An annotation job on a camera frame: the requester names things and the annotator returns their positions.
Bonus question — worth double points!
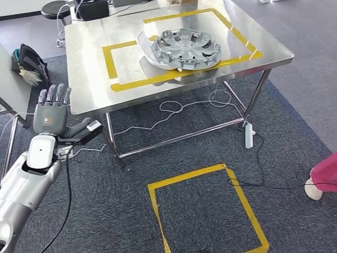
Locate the white plastic part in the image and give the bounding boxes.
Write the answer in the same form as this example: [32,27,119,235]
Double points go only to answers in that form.
[136,31,182,73]

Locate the silver plastic wheel hubcap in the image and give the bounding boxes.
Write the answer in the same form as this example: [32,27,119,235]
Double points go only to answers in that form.
[150,27,222,71]

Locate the white floor cable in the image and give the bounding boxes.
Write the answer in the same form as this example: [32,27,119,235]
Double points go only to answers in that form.
[0,82,244,158]

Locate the black floor cable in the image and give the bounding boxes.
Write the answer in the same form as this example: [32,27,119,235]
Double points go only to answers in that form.
[228,132,337,191]

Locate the yellow floor tape square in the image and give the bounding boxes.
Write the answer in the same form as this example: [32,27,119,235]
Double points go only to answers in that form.
[147,163,270,253]

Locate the black laptop cable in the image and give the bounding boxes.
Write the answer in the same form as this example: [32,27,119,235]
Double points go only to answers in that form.
[109,2,151,17]

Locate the small yellow tape rectangle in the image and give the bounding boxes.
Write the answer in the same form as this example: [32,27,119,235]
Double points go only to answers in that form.
[102,35,185,93]

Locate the white desk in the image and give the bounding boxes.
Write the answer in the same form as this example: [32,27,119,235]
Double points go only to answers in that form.
[0,43,32,182]
[69,0,172,24]

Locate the large yellow tape rectangle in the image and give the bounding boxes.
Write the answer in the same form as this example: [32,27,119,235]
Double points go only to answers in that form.
[143,7,264,71]

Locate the stainless steel workbench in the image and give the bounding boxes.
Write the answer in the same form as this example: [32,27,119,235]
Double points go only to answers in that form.
[64,0,295,168]

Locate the person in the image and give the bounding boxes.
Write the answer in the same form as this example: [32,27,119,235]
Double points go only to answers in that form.
[305,152,337,201]

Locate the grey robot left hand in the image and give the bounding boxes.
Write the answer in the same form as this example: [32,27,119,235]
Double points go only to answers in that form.
[32,83,92,139]

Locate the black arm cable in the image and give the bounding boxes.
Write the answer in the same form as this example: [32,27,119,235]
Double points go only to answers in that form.
[39,141,81,253]

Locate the white charging cable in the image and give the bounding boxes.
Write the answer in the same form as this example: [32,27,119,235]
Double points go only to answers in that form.
[56,0,79,48]

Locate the black bag with fur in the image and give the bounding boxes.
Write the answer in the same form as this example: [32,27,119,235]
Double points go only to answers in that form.
[11,43,51,90]

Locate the floor socket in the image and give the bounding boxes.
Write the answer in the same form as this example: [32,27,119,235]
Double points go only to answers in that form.
[57,144,74,161]

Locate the white power strip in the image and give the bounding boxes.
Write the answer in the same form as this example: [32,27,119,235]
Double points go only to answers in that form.
[245,122,256,150]

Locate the pale left wrist box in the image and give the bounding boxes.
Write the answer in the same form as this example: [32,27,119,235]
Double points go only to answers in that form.
[26,134,57,171]

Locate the black round stool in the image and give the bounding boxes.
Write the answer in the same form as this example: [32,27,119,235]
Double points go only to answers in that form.
[41,1,72,27]

